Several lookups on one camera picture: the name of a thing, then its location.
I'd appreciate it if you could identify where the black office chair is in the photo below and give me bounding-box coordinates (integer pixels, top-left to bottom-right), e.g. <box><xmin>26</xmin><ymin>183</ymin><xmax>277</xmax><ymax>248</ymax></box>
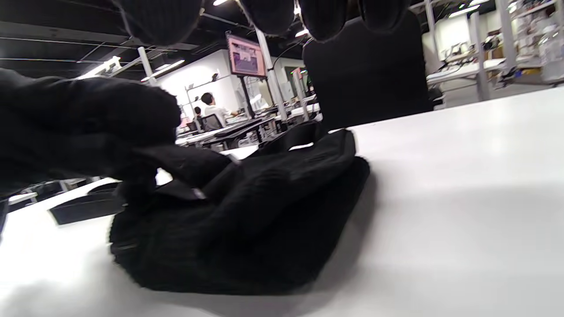
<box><xmin>303</xmin><ymin>9</ymin><xmax>434</xmax><ymax>130</ymax></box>

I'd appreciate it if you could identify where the wall monitor screen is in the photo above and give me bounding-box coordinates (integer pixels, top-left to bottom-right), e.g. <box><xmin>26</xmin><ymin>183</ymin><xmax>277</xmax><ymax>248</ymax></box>
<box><xmin>226</xmin><ymin>33</ymin><xmax>268</xmax><ymax>80</ymax></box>

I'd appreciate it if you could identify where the ceiling light strip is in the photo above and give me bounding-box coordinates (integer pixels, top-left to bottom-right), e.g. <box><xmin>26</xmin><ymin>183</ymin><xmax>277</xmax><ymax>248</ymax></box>
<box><xmin>141</xmin><ymin>59</ymin><xmax>186</xmax><ymax>82</ymax></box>
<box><xmin>79</xmin><ymin>56</ymin><xmax>122</xmax><ymax>79</ymax></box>

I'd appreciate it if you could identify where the white storage shelf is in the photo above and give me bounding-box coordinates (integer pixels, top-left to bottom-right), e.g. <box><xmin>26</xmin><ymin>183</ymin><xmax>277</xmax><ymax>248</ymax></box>
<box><xmin>507</xmin><ymin>0</ymin><xmax>564</xmax><ymax>84</ymax></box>

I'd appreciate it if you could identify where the black shoulder strap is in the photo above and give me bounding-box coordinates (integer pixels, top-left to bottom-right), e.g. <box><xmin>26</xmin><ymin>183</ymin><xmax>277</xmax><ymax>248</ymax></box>
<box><xmin>48</xmin><ymin>145</ymin><xmax>238</xmax><ymax>226</ymax></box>

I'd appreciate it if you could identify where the person's right hand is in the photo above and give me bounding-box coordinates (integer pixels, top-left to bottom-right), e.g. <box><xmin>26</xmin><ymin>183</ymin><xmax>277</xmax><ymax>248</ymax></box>
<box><xmin>0</xmin><ymin>0</ymin><xmax>412</xmax><ymax>196</ymax></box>

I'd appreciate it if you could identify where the black fabric backpack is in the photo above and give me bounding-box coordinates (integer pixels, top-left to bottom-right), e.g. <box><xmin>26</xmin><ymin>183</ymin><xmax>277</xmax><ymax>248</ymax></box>
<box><xmin>109</xmin><ymin>121</ymin><xmax>371</xmax><ymax>295</ymax></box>

